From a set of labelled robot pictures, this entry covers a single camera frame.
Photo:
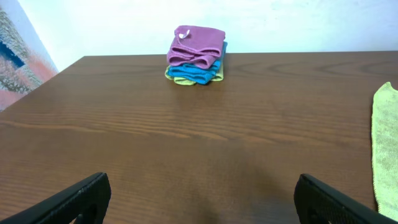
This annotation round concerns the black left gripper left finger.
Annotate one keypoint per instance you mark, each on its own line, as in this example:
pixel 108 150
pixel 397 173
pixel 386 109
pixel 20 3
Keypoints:
pixel 84 202

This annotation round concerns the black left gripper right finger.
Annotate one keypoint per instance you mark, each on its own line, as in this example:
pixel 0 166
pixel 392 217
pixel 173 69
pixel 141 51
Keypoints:
pixel 318 203

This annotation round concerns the light green cloth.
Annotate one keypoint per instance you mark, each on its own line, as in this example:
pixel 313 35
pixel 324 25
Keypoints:
pixel 384 149

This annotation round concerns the folded yellow-green cloth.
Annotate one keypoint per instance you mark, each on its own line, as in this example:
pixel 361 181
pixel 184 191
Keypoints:
pixel 183 81

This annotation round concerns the folded blue cloth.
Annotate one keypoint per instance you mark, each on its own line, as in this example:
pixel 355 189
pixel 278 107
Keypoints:
pixel 196 73

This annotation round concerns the folded purple cloth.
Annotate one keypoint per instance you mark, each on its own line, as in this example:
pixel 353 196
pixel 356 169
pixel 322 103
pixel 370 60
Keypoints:
pixel 200 46

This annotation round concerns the patterned carpet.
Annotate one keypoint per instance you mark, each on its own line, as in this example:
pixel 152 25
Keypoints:
pixel 25 63

